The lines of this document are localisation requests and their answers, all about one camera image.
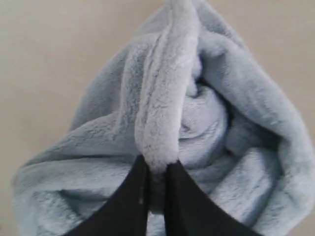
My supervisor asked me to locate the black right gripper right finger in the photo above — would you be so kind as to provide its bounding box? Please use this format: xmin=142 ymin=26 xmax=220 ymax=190
xmin=165 ymin=161 xmax=259 ymax=236

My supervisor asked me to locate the light blue fluffy towel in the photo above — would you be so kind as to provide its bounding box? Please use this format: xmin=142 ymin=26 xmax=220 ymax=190
xmin=13 ymin=0 xmax=315 ymax=236

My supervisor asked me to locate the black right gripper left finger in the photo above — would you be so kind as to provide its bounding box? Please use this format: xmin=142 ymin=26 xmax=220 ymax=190
xmin=78 ymin=155 xmax=149 ymax=236

